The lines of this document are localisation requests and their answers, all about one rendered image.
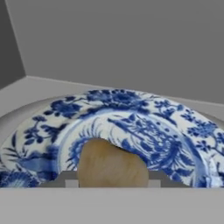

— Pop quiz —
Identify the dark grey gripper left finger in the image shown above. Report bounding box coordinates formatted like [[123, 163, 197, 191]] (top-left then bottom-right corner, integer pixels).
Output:
[[40, 171, 80, 188]]

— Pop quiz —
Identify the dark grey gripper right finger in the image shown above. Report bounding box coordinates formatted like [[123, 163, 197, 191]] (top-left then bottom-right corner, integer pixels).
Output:
[[148, 171, 186, 188]]

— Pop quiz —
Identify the blue and white patterned plate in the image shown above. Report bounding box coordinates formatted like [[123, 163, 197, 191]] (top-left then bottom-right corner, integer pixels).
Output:
[[0, 88, 224, 188]]

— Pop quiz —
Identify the tan garlic bulb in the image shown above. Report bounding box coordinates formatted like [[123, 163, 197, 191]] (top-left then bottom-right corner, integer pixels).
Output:
[[76, 137, 151, 188]]

